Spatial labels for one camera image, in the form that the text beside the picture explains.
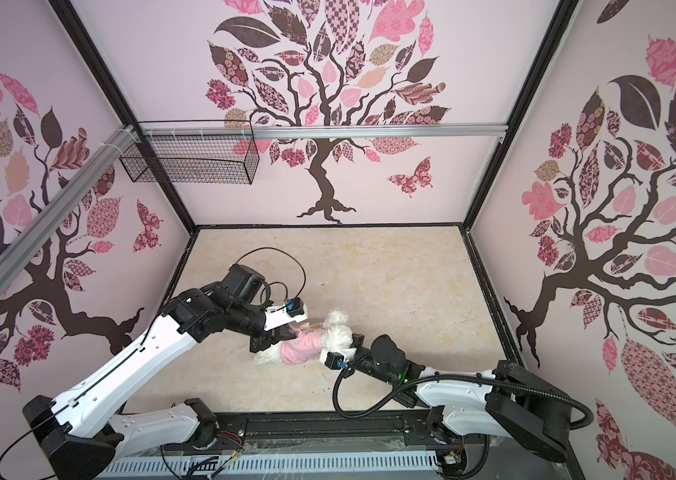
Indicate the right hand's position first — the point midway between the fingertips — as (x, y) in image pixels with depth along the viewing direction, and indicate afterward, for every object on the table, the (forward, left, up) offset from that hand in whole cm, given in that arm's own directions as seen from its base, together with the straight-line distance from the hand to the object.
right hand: (326, 334), depth 75 cm
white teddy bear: (-4, -3, +10) cm, 11 cm away
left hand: (-3, +9, +5) cm, 10 cm away
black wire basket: (+55, +44, +20) cm, 73 cm away
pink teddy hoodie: (-5, +4, +5) cm, 8 cm away
